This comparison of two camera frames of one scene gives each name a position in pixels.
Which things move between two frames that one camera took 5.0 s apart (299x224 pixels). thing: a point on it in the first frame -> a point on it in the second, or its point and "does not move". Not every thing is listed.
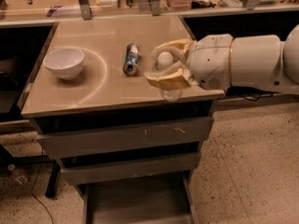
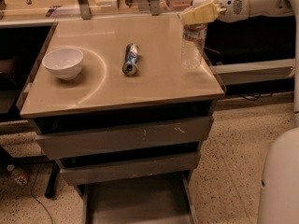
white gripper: x=209 y=61 -> x=232 y=4
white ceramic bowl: x=65 y=63 does not move
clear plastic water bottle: x=165 y=63 -> x=192 y=43
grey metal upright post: x=84 y=1 does not move
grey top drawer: x=181 y=132 does not move
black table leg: x=52 y=181 does not move
